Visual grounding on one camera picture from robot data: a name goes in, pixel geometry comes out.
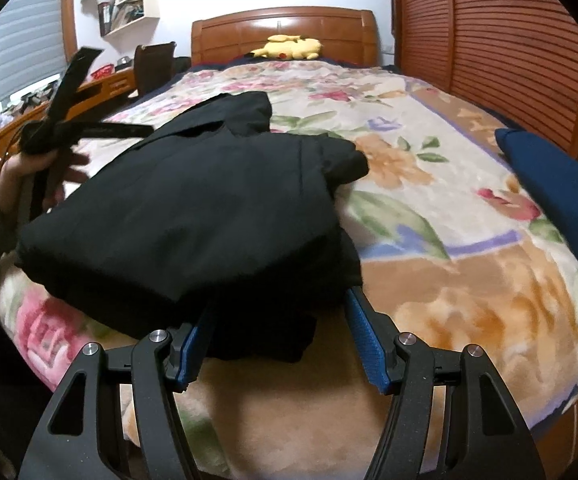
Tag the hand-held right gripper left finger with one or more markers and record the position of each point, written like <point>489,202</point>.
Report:
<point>194,355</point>

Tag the floral blanket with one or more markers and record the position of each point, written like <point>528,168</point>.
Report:
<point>469,300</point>

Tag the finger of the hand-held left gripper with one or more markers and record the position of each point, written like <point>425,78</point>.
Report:
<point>74,85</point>
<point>109,131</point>

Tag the person's left hand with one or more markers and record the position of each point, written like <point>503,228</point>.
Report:
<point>14,177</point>

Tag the yellow plush toy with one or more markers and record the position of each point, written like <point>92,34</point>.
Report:
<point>294,49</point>

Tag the blue pillow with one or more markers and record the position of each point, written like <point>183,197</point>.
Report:
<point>559,195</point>

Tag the desk clutter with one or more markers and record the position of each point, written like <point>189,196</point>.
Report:
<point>24,102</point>

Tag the dark chair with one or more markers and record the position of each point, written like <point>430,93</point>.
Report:
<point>154,65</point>

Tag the wooden desk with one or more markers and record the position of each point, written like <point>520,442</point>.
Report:
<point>114,85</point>

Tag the window blinds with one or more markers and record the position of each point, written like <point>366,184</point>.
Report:
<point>19,60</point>

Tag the red item on desk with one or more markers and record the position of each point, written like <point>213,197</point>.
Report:
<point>103,71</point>

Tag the wooden headboard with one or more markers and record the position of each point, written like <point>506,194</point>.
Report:
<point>239,35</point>

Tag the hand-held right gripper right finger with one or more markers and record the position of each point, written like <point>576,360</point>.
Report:
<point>369,345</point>

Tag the black coat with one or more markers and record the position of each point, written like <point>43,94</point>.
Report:
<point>194,210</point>

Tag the wooden louvered wardrobe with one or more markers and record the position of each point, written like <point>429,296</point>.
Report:
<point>494,50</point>

